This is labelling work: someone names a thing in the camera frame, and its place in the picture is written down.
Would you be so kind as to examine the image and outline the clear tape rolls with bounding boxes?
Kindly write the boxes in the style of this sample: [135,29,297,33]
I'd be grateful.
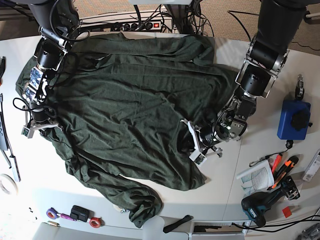
[113,204,130,214]

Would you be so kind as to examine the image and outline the dark teal cordless drill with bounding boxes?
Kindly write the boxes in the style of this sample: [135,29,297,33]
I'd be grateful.
[241,176,300,228]

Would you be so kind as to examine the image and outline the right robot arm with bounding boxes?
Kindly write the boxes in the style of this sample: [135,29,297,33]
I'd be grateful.
[16,0,83,139]

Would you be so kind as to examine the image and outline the purple tape roll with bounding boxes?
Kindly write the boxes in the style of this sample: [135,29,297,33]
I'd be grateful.
[46,207,59,220]

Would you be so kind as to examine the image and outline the red square sticker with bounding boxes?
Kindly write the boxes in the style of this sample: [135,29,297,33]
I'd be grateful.
[282,206,292,218]

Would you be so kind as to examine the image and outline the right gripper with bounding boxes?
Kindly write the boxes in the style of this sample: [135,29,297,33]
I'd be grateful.
[21,108,63,139]

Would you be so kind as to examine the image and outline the black power strip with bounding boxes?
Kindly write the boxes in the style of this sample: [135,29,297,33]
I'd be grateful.
[110,21,163,32]

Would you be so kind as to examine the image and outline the blue box with black knob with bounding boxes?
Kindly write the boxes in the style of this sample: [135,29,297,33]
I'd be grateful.
[276,74,314,151]

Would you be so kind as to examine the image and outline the dark green t-shirt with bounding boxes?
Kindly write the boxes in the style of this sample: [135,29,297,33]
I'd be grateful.
[15,31,241,229]

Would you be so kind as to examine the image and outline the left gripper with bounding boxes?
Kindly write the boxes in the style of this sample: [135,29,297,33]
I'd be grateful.
[179,118,223,166]

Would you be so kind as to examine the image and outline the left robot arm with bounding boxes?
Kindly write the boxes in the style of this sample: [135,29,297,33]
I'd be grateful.
[183,0,319,165]

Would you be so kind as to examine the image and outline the red tape roll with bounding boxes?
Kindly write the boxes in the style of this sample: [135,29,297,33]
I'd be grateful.
[89,217,102,229]

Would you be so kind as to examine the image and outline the black action camera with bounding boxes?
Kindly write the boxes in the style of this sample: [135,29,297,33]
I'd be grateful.
[69,205,90,222]

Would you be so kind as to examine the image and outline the white tape roll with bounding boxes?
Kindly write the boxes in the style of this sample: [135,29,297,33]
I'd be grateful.
[0,174,18,196]

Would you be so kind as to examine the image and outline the white rectangular device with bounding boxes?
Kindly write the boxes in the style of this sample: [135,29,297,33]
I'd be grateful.
[302,149,320,182]

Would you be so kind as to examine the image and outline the rolled paper sheet with drawing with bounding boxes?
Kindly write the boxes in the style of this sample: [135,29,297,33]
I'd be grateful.
[236,160,275,195]

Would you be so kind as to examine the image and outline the black strap handle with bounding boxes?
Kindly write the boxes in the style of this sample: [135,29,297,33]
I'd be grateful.
[163,215,193,234]

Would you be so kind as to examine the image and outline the grey usb hub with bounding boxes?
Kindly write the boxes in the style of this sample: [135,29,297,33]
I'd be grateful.
[10,155,21,182]

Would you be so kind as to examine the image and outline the orange black utility knife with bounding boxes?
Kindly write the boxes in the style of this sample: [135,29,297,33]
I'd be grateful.
[266,155,299,191]

